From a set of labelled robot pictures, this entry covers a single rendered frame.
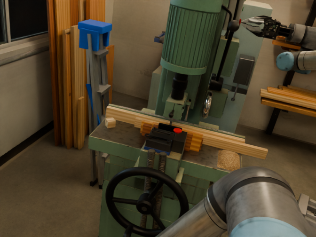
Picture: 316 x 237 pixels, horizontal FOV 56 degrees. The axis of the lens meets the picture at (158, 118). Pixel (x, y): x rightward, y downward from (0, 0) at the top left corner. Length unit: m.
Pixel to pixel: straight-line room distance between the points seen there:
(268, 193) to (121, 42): 3.33
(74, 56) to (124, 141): 1.34
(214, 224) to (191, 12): 0.67
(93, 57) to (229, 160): 1.11
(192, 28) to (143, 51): 2.61
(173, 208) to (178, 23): 0.72
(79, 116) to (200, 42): 1.68
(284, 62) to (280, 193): 0.87
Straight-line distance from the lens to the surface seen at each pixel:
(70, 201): 2.22
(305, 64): 1.29
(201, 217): 0.61
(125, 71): 3.77
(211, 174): 1.14
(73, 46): 2.38
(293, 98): 3.12
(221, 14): 1.28
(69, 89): 2.48
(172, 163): 1.02
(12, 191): 2.34
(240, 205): 0.49
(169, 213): 1.29
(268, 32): 1.37
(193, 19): 1.03
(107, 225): 1.44
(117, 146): 1.16
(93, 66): 1.91
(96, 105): 1.99
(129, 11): 3.61
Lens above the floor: 1.52
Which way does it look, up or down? 27 degrees down
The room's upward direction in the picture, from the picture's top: 10 degrees clockwise
